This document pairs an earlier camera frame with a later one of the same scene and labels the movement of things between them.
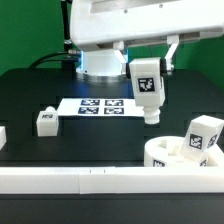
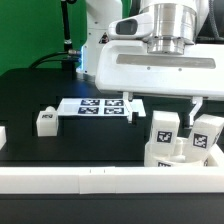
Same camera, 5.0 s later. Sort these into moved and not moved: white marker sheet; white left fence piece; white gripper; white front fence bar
Moved: white gripper
Not moved: white front fence bar; white left fence piece; white marker sheet
